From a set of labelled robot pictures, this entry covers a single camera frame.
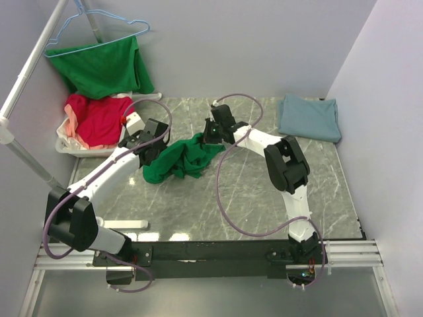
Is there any green t-shirt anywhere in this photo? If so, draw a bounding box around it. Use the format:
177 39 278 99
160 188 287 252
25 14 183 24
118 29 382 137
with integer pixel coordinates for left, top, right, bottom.
46 36 155 100
142 133 225 184

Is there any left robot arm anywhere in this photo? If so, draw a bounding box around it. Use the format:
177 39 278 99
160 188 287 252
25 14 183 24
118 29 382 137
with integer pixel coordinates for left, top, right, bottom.
42 119 171 265

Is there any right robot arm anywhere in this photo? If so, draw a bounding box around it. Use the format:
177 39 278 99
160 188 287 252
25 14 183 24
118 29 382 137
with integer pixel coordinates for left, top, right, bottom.
204 104 319 264

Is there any red t-shirt in basket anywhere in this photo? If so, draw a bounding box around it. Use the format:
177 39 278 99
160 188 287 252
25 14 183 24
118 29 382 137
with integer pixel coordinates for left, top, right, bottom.
65 94 133 149

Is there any green t-shirt on hanger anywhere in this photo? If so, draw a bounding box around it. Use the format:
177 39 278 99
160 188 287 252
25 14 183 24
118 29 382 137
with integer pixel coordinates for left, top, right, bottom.
46 36 155 100

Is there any pink garment in basket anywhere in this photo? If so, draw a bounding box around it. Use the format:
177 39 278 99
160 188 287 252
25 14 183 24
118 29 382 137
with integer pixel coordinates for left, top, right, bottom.
64 104 90 149

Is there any folded blue-grey t-shirt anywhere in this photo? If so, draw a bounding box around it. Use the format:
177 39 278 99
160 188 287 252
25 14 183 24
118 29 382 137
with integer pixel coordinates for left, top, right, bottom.
278 94 342 143

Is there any white laundry basket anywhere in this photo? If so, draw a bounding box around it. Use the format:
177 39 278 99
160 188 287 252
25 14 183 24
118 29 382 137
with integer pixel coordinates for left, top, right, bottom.
55 92 134 158

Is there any black base beam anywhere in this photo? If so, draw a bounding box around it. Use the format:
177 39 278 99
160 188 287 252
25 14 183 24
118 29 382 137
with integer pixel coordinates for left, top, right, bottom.
92 240 331 281

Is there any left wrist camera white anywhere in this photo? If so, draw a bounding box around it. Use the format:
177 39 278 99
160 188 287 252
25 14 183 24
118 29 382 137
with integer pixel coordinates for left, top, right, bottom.
122 112 145 135

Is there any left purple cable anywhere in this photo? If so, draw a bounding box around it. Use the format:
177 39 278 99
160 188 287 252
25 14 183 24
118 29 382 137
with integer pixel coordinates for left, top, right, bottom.
42 97 173 294

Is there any purple cable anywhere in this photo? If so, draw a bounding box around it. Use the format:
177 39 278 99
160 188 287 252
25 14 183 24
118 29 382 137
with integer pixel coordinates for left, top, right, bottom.
213 92 327 291
42 97 173 294

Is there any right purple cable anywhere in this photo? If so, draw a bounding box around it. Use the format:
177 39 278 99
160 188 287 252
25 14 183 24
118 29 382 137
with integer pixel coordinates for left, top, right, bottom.
213 92 327 291

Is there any blue wire hanger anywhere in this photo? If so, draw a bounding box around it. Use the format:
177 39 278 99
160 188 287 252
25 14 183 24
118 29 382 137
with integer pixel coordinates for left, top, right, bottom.
43 1 151 59

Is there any white clothes rack frame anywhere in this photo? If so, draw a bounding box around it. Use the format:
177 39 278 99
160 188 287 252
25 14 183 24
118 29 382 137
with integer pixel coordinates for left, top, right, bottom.
0 0 163 232

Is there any aluminium rail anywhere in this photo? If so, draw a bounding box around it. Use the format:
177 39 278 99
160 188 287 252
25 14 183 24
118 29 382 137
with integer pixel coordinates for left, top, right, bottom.
19 240 399 316

